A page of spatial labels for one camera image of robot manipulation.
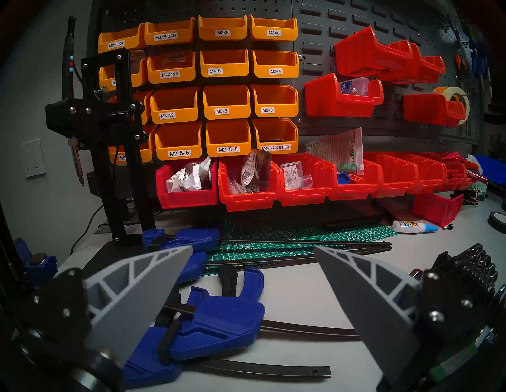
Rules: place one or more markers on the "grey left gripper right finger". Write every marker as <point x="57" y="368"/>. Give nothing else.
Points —
<point x="367" y="308"/>

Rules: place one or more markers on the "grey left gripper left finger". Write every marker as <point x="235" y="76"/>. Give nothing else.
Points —
<point x="130" y="300"/>

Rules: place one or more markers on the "white glue bottle blue cap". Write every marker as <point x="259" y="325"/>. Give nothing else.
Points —
<point x="410" y="227"/>

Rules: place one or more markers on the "blue bench vise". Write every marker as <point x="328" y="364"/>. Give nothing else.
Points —
<point x="39" y="264"/>

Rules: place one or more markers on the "red plastic parts bin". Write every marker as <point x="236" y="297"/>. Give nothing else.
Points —
<point x="356" y="189"/>
<point x="396" y="174"/>
<point x="185" y="198"/>
<point x="435" y="208"/>
<point x="430" y="174"/>
<point x="428" y="67"/>
<point x="427" y="109"/>
<point x="455" y="174"/>
<point x="357" y="51"/>
<point x="247" y="201"/>
<point x="471" y="176"/>
<point x="305" y="195"/>
<point x="329" y="98"/>

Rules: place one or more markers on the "green cutting mat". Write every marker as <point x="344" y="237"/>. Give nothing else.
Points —
<point x="276" y="232"/>

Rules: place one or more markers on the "longest chrome ratcheting wrench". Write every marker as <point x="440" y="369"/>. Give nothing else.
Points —
<point x="474" y="248"/>

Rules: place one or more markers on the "small blue plastic cap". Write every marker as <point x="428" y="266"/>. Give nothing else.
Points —
<point x="344" y="178"/>

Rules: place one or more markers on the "clear plastic parts bag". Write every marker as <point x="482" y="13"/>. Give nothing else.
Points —
<point x="185" y="179"/>
<point x="355" y="87"/>
<point x="253" y="170"/>
<point x="295" y="176"/>

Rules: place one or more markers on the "black tape roll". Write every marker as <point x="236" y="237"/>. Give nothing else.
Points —
<point x="492" y="225"/>

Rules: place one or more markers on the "orange plastic parts bin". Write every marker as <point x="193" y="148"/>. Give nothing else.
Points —
<point x="106" y="75"/>
<point x="147" y="104"/>
<point x="148" y="147"/>

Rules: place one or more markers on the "Kimtech tissue box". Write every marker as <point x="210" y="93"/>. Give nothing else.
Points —
<point x="477" y="190"/>

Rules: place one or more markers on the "orange bin labelled M2.5-6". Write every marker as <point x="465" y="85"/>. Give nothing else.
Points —
<point x="178" y="137"/>

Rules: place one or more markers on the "black soldering press stand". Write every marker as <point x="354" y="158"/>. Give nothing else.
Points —
<point x="99" y="114"/>

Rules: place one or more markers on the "blue plastic bin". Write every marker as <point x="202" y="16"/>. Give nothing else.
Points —
<point x="493" y="167"/>

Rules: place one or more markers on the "orange bin labelled M2.5-5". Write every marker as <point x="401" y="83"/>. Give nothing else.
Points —
<point x="228" y="133"/>

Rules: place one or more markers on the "orange bin labelled M4-0.7X6 HEX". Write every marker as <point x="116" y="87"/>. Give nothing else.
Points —
<point x="275" y="129"/>

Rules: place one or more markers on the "orange bin labelled M3-12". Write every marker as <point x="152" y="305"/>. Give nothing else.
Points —
<point x="174" y="102"/>

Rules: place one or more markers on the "orange bin labelled M3-8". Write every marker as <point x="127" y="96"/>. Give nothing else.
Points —
<point x="226" y="98"/>

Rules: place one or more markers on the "orange bin labelled M4X4X6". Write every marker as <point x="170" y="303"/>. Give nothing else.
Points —
<point x="154" y="72"/>

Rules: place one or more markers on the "orange bin labelled M3-6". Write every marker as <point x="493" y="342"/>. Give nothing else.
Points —
<point x="273" y="98"/>

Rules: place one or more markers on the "cream masking tape roll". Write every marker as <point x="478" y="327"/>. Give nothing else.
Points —
<point x="455" y="91"/>

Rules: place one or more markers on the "orange bin labelled M4-6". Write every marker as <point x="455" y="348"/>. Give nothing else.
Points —
<point x="224" y="60"/>

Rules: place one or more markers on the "orange bin labelled M3X5X4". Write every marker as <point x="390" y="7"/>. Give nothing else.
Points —
<point x="118" y="37"/>

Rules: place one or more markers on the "orange bin labelled M3-4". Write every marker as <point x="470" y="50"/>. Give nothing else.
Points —
<point x="273" y="60"/>

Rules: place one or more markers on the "orange bin labelled M3X8 BAD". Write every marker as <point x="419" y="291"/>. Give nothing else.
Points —
<point x="174" y="27"/>

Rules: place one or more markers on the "dark grey pegboard tool panel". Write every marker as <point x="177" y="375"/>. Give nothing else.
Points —
<point x="312" y="19"/>

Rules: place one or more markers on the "orange bin labelled M3X6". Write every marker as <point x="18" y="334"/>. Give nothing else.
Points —
<point x="273" y="24"/>

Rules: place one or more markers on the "white wall light switch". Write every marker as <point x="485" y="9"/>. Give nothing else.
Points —
<point x="32" y="158"/>

